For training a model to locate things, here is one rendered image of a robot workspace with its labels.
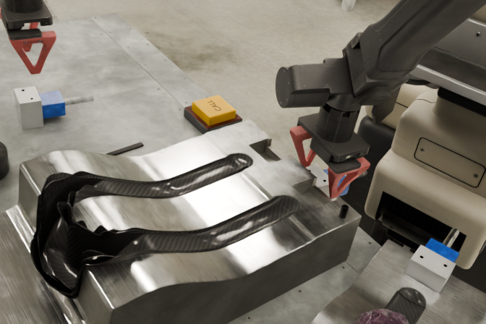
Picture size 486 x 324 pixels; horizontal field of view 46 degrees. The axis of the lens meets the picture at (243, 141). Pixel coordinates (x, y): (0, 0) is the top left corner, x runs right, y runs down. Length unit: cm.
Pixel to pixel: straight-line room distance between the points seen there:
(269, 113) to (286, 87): 186
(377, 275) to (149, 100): 57
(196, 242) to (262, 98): 204
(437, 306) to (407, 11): 37
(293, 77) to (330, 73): 5
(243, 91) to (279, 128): 32
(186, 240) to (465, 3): 41
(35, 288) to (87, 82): 56
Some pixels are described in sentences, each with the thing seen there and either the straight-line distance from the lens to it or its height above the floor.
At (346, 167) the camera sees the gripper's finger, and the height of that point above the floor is 92.
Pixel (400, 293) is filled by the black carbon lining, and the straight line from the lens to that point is 79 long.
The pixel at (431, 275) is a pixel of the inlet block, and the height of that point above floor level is 88.
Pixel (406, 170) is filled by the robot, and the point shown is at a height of 80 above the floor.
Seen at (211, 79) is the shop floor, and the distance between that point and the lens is 284.
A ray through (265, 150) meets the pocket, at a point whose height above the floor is 87.
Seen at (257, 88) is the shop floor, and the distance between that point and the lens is 282.
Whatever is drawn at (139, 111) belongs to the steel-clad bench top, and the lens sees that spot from 111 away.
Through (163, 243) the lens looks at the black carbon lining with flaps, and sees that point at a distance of 70.
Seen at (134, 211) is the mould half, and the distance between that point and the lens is 72.
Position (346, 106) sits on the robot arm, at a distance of 82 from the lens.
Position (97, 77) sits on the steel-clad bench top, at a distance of 121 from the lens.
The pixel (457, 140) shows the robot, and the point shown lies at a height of 89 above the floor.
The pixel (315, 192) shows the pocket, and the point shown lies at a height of 87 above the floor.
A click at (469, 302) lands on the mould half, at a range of 82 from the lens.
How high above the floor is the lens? 141
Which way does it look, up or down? 36 degrees down
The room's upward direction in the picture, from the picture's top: 9 degrees clockwise
